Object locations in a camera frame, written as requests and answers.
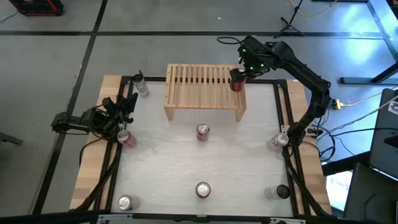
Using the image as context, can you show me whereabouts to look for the black tripod stand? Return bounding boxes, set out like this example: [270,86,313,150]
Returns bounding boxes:
[272,0,306,39]

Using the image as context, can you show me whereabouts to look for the white cable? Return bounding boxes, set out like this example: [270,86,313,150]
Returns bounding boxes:
[328,95,398,134]
[340,89,398,108]

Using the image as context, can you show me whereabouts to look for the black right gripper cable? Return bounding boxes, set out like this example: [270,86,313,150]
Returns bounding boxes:
[216,35,246,46]

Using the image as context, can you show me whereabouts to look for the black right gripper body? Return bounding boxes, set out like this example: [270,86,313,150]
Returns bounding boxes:
[238,35,274,78]

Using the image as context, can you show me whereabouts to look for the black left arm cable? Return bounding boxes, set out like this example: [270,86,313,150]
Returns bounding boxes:
[78,132,109,170]

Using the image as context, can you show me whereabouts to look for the grey chair leg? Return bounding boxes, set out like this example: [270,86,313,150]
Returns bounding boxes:
[0,131,24,146]

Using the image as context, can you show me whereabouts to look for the red and black crate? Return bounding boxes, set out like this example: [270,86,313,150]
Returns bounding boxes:
[8,0,65,17]

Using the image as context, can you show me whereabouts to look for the grey monitor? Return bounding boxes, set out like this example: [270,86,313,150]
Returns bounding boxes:
[368,88,398,181]

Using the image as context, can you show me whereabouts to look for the white power strip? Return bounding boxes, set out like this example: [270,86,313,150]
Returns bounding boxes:
[303,124,325,138]

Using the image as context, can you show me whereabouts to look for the black floor cables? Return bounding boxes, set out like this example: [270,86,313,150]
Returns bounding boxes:
[310,124,377,164]

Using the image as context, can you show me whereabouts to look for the clear bottle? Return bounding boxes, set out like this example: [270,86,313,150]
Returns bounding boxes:
[132,73,150,98]
[264,184,291,200]

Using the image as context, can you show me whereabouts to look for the silver camera mount bracket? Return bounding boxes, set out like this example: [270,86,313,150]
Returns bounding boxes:
[269,217,307,224]
[96,213,135,224]

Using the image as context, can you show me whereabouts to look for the black aluminium table frame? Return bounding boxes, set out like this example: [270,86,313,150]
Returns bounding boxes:
[70,75,334,224]

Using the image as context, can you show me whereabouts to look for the silver Diet Coke can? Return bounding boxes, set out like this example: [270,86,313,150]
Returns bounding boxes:
[118,194,141,212]
[266,133,290,152]

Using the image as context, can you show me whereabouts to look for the red Coca-Cola can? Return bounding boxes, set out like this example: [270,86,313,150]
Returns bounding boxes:
[117,129,138,149]
[195,181,212,199]
[230,74,247,93]
[196,123,211,142]

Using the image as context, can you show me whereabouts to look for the black desk leg frame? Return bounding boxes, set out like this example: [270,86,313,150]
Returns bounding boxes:
[338,0,398,85]

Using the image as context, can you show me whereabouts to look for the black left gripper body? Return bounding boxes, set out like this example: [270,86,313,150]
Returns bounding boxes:
[99,96,129,130]

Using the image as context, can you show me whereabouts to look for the wooden slatted shelf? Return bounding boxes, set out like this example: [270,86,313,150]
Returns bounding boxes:
[164,63,248,122]

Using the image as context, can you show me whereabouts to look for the yellow cable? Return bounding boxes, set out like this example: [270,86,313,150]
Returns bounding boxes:
[287,0,339,18]

